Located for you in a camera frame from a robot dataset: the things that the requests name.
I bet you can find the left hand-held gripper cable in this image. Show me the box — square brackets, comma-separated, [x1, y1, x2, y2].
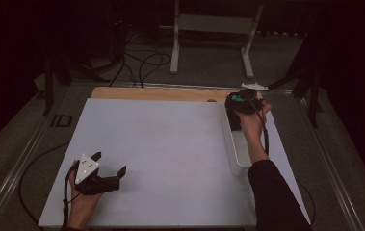
[62, 160, 81, 231]

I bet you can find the person's right hand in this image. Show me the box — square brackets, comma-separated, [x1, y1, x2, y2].
[237, 91, 273, 144]

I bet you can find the white plastic bin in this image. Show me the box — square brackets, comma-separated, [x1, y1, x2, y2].
[222, 102, 255, 178]

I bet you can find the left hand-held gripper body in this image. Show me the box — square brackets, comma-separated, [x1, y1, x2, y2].
[74, 153, 121, 196]

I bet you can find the white metal stand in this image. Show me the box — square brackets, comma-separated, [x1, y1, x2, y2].
[169, 0, 265, 80]

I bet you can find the white table mat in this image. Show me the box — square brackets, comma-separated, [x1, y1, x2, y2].
[37, 97, 311, 229]

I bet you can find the right hand-held gripper cable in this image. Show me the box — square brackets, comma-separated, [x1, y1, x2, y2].
[248, 97, 271, 157]

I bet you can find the black tripod stand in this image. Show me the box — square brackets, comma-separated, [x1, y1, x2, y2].
[263, 47, 324, 128]
[43, 54, 75, 116]

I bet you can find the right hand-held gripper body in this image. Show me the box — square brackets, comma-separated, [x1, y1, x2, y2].
[234, 81, 270, 116]

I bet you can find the thin black floor cable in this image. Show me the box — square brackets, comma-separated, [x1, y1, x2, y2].
[297, 179, 317, 225]

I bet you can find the looped black floor cable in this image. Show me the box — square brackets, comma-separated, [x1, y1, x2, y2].
[138, 51, 172, 89]

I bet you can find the hand-held gripper cable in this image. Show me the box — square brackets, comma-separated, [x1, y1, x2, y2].
[248, 97, 271, 157]
[62, 160, 81, 231]

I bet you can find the person's left hand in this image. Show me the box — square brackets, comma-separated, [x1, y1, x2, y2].
[67, 168, 104, 230]

